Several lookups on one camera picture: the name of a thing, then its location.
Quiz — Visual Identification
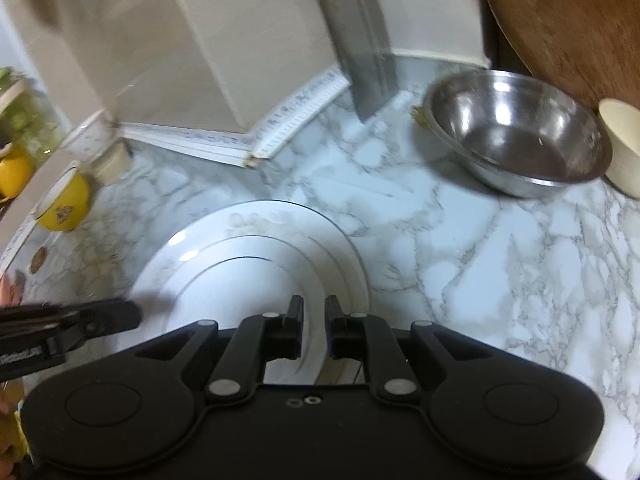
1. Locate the measuring tape strip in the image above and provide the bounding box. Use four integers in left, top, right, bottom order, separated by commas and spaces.
118, 64, 349, 168

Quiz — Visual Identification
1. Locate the cleaver knife with wooden handle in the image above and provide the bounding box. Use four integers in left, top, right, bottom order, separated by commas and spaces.
319, 0, 398, 122

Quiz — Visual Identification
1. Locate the white round plate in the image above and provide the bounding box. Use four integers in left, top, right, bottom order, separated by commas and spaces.
112, 200, 370, 385

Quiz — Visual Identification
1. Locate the stainless steel bowl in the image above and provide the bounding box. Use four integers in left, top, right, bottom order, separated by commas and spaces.
422, 70, 613, 200

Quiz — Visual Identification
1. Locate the yellow cup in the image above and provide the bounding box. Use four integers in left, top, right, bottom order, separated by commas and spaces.
34, 167, 91, 232

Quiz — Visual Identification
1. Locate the cream ceramic bowl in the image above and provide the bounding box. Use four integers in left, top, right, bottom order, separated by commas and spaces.
598, 99, 640, 200

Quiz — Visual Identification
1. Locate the round wooden cutting board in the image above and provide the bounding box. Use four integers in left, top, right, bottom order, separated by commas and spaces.
487, 0, 639, 107

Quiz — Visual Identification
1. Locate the white vented appliance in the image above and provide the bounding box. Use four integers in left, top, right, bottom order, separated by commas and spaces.
378, 0, 489, 67

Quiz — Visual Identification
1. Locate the person's left hand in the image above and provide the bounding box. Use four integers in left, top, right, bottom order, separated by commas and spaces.
0, 270, 27, 426

